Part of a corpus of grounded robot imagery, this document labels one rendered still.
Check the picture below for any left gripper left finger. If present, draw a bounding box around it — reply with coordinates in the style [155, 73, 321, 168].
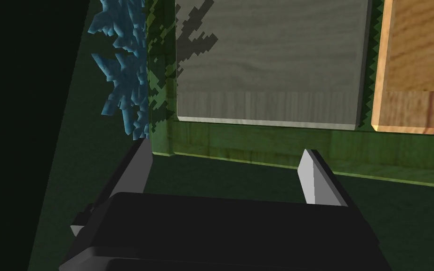
[96, 137, 153, 206]

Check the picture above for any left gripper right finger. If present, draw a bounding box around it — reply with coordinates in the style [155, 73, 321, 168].
[297, 148, 350, 207]

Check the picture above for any green wooden cabinet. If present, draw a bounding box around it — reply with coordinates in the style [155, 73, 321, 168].
[146, 0, 434, 191]

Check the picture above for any blue jagged plant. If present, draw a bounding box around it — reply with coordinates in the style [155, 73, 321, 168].
[87, 0, 151, 141]

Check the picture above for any grey wooden cabinet door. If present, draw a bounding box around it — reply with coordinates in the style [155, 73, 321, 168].
[174, 0, 373, 132]

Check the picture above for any light brown wooden cabinet door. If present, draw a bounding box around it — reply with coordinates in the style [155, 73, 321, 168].
[370, 0, 434, 136]

